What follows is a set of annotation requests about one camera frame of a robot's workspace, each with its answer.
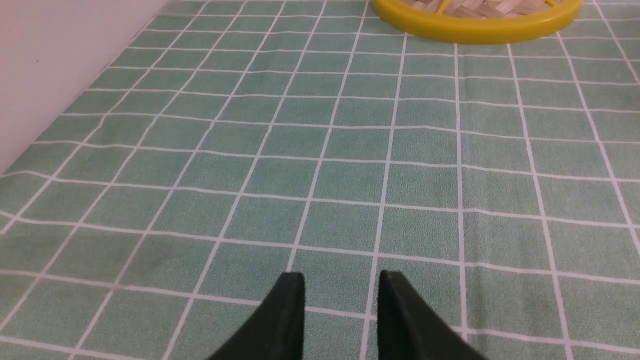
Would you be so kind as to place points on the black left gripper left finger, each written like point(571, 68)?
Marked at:
point(275, 330)

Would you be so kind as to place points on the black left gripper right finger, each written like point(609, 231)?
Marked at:
point(408, 328)

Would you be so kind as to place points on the green checkered tablecloth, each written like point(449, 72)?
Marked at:
point(231, 141)

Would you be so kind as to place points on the yellow rimmed bamboo steamer lid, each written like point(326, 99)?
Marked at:
point(478, 21)

